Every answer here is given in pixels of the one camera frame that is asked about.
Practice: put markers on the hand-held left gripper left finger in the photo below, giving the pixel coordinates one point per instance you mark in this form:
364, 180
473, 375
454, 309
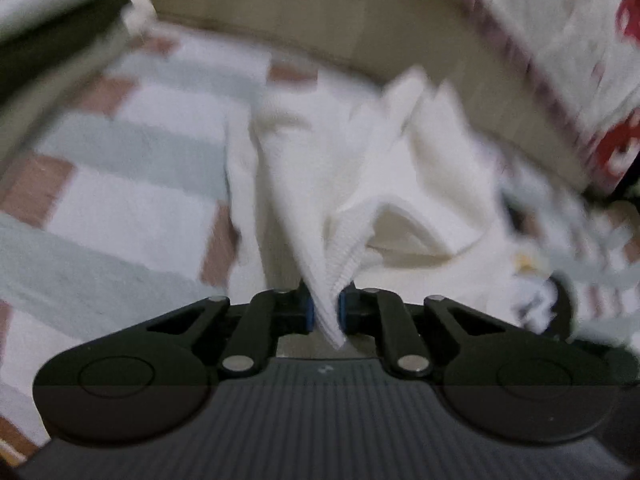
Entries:
307, 310

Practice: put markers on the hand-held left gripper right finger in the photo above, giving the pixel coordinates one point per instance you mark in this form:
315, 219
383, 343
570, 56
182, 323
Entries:
346, 312

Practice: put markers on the white garment with green print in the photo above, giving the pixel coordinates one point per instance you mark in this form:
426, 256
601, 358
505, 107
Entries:
400, 170

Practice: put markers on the checkered rug with dog print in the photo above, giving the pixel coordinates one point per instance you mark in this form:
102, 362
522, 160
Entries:
125, 200

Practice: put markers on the beige folded garment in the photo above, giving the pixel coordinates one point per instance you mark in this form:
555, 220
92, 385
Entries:
60, 110

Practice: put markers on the bear print quilt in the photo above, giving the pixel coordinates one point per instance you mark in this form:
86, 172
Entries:
550, 35

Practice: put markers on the cream folded cloth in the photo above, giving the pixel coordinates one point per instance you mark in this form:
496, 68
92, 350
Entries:
140, 7

